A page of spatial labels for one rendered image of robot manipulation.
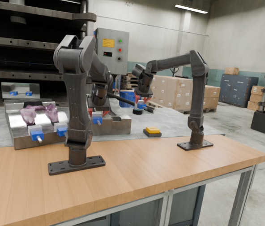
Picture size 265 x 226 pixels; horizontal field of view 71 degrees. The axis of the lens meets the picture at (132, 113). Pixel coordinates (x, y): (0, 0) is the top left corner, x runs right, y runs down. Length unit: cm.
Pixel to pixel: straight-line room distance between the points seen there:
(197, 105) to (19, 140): 81
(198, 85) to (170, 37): 821
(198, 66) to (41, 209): 80
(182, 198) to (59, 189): 101
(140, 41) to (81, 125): 785
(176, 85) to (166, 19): 476
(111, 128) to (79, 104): 42
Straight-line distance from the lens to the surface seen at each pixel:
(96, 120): 94
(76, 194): 62
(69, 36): 66
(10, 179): 73
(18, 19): 205
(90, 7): 172
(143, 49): 844
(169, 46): 907
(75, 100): 62
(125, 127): 103
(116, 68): 185
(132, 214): 136
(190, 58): 94
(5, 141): 102
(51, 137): 92
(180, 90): 487
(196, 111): 96
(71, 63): 58
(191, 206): 158
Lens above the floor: 118
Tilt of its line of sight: 14 degrees down
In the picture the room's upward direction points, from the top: 5 degrees clockwise
